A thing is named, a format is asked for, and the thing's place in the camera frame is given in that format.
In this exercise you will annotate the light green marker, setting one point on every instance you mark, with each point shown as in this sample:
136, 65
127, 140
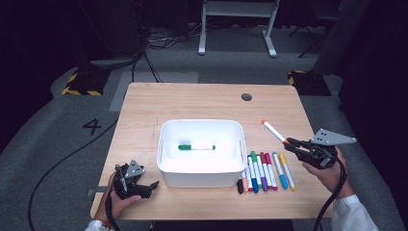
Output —
253, 156

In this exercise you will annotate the orange marker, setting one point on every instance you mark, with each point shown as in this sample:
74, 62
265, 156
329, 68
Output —
273, 131

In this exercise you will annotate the yellow black striped base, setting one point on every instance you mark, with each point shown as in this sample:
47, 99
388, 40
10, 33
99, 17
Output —
309, 84
84, 84

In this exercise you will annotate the white plastic bin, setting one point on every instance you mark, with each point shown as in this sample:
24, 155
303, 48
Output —
198, 176

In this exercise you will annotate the person's right hand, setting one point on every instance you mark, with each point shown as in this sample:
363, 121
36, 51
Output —
333, 179

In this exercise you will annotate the dark green marker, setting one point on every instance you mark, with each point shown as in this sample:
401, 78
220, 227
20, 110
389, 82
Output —
186, 147

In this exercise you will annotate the magenta marker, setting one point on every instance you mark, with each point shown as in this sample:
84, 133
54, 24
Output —
271, 171

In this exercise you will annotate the black tripod stand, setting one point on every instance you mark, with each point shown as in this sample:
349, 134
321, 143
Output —
309, 38

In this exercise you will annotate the person's left hand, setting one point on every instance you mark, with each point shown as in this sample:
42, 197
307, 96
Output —
120, 207

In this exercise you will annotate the grey tape strip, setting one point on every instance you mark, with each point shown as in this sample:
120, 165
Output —
96, 191

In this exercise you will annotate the yellow marker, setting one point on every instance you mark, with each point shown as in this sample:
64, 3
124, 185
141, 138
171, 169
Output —
287, 171

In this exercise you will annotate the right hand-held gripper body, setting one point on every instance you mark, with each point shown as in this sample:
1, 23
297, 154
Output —
317, 154

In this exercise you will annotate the white desk frame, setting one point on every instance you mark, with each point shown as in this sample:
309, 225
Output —
239, 9

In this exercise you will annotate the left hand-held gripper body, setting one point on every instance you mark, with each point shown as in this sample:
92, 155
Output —
133, 183

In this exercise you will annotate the black marker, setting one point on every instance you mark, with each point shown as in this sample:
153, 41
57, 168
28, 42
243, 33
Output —
240, 187

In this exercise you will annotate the grey curtain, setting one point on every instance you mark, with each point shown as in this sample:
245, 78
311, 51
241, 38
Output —
340, 38

